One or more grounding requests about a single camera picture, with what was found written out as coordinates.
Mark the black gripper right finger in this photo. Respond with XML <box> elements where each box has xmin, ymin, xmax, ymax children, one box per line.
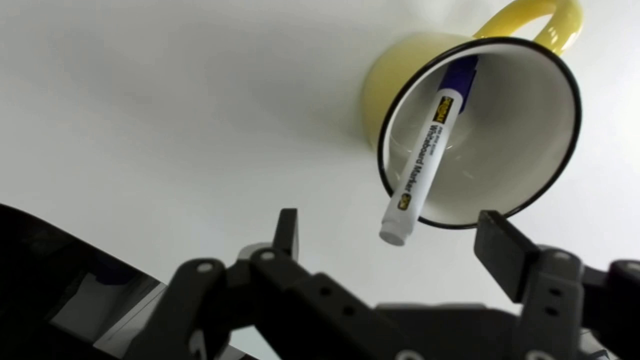
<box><xmin>472</xmin><ymin>209</ymin><xmax>640</xmax><ymax>360</ymax></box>

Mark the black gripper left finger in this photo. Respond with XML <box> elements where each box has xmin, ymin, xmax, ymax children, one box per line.
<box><xmin>126</xmin><ymin>206</ymin><xmax>427</xmax><ymax>360</ymax></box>

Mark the yellow enamel mug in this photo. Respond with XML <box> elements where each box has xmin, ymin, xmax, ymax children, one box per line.
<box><xmin>360</xmin><ymin>0</ymin><xmax>585</xmax><ymax>232</ymax></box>

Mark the white marker with blue cap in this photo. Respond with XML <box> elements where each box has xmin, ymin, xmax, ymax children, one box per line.
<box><xmin>375</xmin><ymin>55</ymin><xmax>482</xmax><ymax>248</ymax></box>

